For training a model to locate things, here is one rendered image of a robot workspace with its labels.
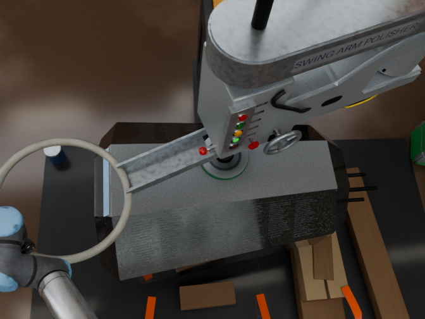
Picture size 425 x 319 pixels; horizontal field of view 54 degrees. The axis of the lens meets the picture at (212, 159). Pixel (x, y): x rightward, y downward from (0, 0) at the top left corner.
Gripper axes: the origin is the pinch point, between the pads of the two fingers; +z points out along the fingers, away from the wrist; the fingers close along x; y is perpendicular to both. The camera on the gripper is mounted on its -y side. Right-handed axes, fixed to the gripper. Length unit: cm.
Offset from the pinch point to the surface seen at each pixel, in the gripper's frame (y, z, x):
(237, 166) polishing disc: 42, -4, 81
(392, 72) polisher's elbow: 66, -58, 122
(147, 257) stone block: 36, 25, 34
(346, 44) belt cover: 46, -86, 80
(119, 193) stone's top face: 10.7, 10.3, 43.1
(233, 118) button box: 34, -62, 56
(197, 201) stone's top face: 38, 4, 60
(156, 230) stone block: 32, 15, 42
